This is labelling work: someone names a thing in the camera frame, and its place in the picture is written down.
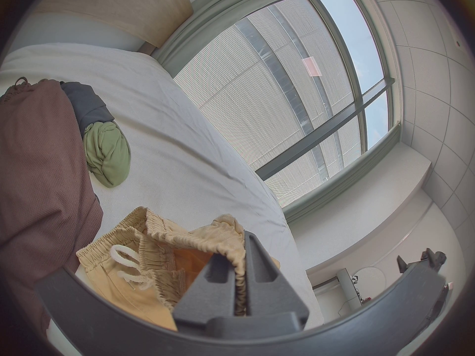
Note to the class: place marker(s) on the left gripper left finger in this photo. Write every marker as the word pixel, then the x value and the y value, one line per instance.
pixel 211 295

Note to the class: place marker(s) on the bed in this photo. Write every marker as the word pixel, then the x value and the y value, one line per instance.
pixel 167 124

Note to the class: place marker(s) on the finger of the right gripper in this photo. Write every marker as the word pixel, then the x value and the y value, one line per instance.
pixel 403 264
pixel 432 260

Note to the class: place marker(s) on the black garment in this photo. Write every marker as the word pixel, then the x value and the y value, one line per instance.
pixel 89 102

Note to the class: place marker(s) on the window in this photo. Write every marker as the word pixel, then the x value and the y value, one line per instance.
pixel 278 106

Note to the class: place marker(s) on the brown shorts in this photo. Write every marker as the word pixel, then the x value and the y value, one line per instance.
pixel 40 180

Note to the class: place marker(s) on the grey-green curtain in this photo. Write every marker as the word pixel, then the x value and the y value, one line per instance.
pixel 352 176
pixel 207 9

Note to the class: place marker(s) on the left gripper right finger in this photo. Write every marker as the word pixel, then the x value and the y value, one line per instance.
pixel 267 291

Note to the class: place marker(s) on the tan shorts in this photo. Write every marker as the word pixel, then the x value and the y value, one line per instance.
pixel 163 232

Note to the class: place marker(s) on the green garment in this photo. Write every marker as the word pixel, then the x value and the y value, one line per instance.
pixel 111 154

